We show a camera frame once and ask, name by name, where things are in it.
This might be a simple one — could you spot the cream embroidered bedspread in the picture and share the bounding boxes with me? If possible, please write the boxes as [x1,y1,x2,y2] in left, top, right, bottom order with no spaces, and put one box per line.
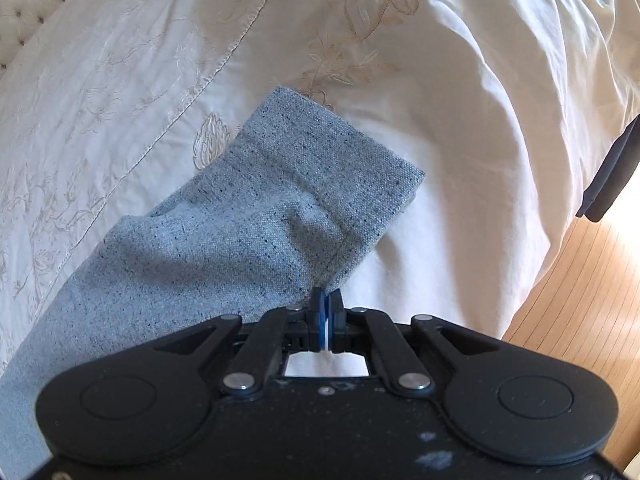
[0,0,640,378]

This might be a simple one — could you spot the cream tufted headboard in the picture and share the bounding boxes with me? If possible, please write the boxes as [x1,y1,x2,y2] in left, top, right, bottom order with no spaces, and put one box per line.
[0,0,103,70]

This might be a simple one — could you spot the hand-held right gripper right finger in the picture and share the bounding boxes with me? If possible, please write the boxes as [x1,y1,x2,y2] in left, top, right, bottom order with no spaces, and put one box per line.
[326,288,502,395]

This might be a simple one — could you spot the dark cloth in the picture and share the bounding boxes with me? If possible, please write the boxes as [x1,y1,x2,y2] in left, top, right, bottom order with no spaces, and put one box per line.
[575,114,640,224]

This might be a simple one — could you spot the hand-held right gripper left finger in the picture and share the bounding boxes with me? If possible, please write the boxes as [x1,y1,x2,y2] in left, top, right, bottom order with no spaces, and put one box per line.
[151,287,327,395]

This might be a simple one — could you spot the grey-blue flecked pants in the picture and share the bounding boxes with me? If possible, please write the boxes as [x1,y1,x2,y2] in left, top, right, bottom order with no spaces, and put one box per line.
[0,86,426,401]

